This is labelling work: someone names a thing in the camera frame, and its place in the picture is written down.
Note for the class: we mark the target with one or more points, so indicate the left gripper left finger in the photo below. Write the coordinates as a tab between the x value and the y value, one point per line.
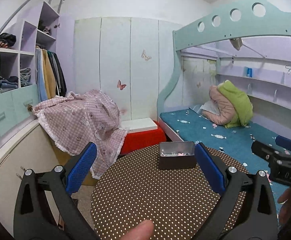
33	218

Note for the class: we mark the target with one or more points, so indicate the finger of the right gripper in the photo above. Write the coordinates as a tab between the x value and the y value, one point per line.
283	142
263	151

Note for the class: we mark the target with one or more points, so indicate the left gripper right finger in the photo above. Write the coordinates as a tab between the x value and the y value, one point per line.
257	218

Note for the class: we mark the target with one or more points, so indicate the person's left hand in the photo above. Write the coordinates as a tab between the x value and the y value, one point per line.
143	231

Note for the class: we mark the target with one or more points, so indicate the teal bed mattress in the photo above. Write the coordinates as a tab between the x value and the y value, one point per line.
235	142

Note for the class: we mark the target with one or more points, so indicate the green pillow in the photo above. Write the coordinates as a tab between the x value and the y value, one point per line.
243	108

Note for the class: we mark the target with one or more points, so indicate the beige cabinet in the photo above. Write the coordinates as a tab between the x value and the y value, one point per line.
30	148

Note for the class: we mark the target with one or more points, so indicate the pink quilted jacket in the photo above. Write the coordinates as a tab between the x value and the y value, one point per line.
219	109

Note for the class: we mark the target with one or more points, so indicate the blue box on shelf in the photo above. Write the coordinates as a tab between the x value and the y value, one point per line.
249	72

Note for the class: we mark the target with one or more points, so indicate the brown polka dot tablecloth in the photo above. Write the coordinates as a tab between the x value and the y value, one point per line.
133	189

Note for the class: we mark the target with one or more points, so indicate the pink checkered cloth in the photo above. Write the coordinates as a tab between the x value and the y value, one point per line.
77	119

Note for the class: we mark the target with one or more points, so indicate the dark metal tin box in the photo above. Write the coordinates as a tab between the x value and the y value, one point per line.
176	155

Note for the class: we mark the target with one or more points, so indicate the red ottoman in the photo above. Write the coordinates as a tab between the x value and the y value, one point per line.
139	140

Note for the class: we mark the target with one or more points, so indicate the lilac shelf unit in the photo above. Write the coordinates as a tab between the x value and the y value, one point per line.
18	87

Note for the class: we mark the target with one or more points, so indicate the white foam board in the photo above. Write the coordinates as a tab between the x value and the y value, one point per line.
138	125

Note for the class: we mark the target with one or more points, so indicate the hanging clothes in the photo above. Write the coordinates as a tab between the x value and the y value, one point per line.
49	75

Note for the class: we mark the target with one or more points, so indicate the pink butterfly sticker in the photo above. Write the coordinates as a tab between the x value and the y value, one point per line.
120	85

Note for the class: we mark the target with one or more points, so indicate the beige butterfly sticker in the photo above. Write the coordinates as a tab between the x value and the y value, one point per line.
145	56

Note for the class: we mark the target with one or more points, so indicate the white wardrobe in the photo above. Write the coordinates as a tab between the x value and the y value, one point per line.
108	49

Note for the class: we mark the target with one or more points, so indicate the teal bunk bed frame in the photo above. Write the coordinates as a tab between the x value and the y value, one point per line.
247	33

